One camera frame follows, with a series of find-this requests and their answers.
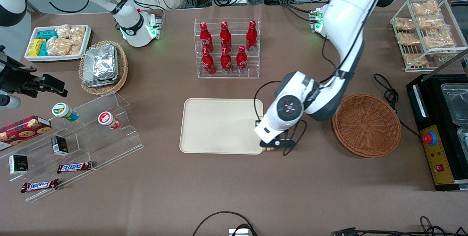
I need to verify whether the black sealing machine yellow panel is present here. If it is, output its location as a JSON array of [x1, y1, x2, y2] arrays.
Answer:
[[406, 73, 468, 191]]

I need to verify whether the black power cable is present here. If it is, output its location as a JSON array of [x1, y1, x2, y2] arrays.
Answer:
[[373, 73, 421, 138]]

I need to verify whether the cream plastic tray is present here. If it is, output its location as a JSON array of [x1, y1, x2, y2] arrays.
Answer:
[[179, 98, 264, 155]]

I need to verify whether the white wire rack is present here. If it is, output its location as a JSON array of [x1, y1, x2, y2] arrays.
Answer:
[[390, 0, 468, 72]]

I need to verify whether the yellow snack packet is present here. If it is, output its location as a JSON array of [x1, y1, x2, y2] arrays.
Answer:
[[28, 39, 46, 57]]

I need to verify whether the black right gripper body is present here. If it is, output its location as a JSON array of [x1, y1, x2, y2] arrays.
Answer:
[[0, 55, 46, 96]]

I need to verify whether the oval light wicker basket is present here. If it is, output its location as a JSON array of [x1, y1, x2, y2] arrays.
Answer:
[[79, 40, 129, 96]]

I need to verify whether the red lid snack cup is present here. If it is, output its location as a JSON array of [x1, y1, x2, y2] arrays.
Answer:
[[98, 111, 121, 130]]

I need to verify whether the red cookie box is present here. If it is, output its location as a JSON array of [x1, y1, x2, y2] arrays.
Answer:
[[0, 115, 52, 146]]

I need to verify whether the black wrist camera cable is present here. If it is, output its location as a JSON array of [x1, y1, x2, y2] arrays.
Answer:
[[253, 80, 307, 156]]

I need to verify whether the small black carton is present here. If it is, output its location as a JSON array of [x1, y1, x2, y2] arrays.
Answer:
[[51, 136, 69, 156], [8, 155, 29, 175]]

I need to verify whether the clear plastic food container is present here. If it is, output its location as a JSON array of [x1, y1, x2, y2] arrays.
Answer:
[[440, 83, 468, 126], [457, 126, 468, 164]]

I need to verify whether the clear acrylic stepped display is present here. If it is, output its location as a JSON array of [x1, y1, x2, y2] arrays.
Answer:
[[0, 92, 144, 202]]

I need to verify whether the black cable with connector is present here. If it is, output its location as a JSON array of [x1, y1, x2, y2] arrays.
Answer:
[[332, 216, 468, 236]]

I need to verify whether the clear acrylic bottle rack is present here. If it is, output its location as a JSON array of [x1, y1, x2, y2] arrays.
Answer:
[[194, 18, 261, 79]]

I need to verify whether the black looped table cable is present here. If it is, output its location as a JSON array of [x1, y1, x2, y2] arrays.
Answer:
[[192, 211, 258, 236]]

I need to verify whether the grey metal bar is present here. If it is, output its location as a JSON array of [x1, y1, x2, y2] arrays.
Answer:
[[431, 49, 468, 83]]

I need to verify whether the red cola bottle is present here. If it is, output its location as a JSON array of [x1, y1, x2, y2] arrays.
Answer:
[[220, 21, 232, 51], [246, 20, 258, 52], [220, 47, 233, 74], [237, 45, 248, 74], [200, 22, 214, 52], [202, 48, 216, 75]]

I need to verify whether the Snickers chocolate bar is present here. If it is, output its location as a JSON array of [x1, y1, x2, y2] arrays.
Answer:
[[21, 179, 60, 193], [57, 161, 93, 174]]

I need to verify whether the round brown wicker basket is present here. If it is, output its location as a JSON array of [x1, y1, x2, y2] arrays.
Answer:
[[332, 94, 402, 158]]

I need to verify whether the white rectangular snack bin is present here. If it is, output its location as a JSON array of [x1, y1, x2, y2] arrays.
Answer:
[[24, 24, 93, 63]]

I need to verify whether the green lid snack cup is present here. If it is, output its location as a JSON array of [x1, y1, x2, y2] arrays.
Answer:
[[52, 102, 79, 122]]

